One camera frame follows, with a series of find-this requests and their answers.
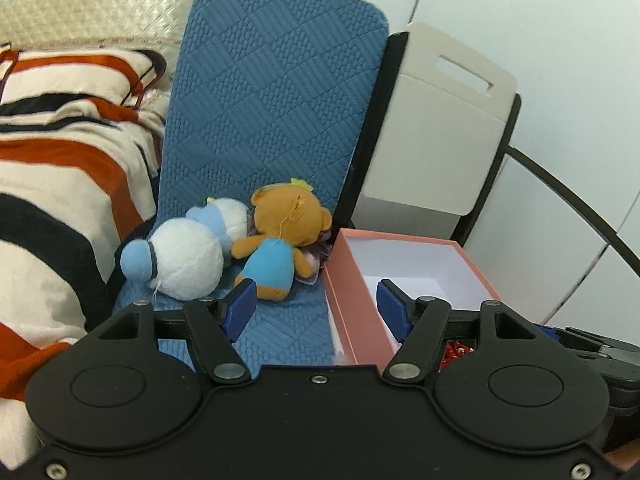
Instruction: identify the white and blue plush toy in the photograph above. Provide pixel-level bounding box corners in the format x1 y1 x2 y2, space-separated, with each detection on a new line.
120 196 251 300

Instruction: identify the red toy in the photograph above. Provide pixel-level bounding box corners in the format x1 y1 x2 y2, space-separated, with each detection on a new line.
442 341 473 368

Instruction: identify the purple yarn flower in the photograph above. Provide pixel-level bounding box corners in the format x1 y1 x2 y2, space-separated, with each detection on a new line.
295 230 335 286

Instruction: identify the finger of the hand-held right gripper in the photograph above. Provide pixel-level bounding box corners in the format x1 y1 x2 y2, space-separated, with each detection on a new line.
536 325 640 361

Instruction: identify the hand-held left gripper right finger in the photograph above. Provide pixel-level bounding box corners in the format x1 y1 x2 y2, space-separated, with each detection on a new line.
376 279 555 386

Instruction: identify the blue quilted cushion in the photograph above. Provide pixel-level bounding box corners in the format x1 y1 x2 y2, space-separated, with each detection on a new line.
114 0 390 381

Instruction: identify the white wardrobe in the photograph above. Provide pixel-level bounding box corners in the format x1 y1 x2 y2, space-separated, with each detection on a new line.
210 0 640 331

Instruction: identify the brown bear plush toy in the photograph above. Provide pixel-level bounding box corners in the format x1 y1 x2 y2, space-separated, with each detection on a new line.
230 177 335 303

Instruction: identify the striped blanket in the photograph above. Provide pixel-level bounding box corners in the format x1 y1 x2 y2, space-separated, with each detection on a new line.
0 42 168 471

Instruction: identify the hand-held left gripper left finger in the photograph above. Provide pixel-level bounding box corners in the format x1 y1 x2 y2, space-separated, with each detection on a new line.
95 279 258 386

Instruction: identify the pink box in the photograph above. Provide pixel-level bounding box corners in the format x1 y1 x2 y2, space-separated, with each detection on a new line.
324 227 502 368

